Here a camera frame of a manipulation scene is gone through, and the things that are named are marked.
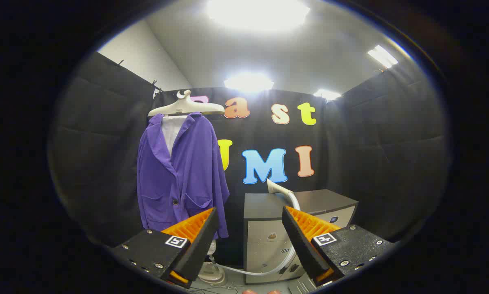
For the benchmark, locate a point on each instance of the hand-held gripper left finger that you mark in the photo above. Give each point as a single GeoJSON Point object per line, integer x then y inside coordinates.
{"type": "Point", "coordinates": [199, 249]}

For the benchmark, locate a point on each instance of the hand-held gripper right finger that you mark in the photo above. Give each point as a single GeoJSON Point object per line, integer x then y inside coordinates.
{"type": "Point", "coordinates": [303, 245]}

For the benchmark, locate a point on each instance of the white garment steamer base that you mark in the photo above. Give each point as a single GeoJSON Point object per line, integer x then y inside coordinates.
{"type": "Point", "coordinates": [212, 274]}

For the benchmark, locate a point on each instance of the cream plastic clothes hanger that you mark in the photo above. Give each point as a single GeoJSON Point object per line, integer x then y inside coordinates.
{"type": "Point", "coordinates": [187, 107]}

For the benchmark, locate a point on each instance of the grey drawer cabinet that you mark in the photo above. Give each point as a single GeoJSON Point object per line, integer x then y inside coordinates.
{"type": "Point", "coordinates": [265, 204]}

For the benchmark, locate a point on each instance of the white ironing backing panel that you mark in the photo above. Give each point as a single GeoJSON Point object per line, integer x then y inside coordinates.
{"type": "Point", "coordinates": [171, 132]}

